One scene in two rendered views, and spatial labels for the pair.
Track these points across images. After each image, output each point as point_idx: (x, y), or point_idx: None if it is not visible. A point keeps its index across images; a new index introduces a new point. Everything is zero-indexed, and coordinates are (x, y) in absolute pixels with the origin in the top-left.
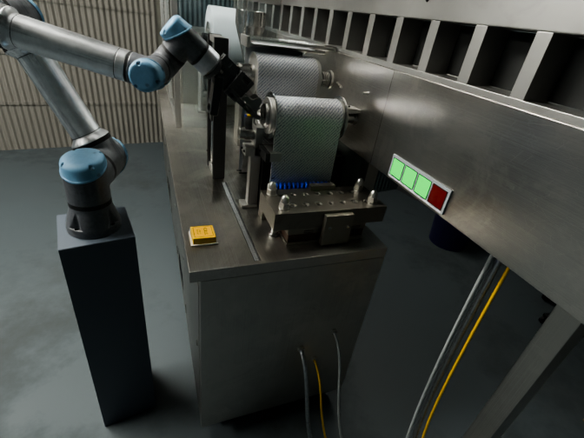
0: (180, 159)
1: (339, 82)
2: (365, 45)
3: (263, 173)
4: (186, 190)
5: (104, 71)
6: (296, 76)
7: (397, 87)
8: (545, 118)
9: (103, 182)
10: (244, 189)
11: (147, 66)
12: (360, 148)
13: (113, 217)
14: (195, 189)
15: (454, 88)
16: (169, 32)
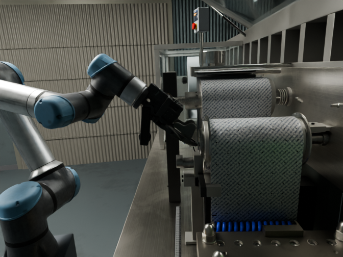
0: (149, 179)
1: (298, 97)
2: (326, 51)
3: (207, 205)
4: (137, 216)
5: (22, 112)
6: (245, 96)
7: None
8: None
9: (31, 217)
10: None
11: (47, 102)
12: (337, 177)
13: (43, 253)
14: (147, 214)
15: None
16: (91, 70)
